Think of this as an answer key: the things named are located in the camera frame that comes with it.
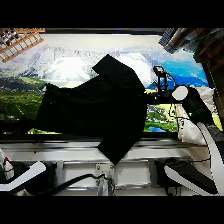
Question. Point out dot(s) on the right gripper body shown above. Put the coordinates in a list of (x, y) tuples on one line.
[(159, 98)]

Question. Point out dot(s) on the black garment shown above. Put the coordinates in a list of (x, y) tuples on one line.
[(100, 106)]

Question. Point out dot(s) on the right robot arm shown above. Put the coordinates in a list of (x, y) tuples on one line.
[(197, 106)]

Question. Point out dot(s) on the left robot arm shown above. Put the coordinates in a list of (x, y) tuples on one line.
[(23, 176)]

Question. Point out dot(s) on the wooden lattice rack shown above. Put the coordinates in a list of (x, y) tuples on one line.
[(18, 45)]

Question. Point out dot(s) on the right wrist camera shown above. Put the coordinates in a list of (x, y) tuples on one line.
[(160, 71)]

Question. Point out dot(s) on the silver frame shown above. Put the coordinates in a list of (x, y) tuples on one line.
[(76, 153)]

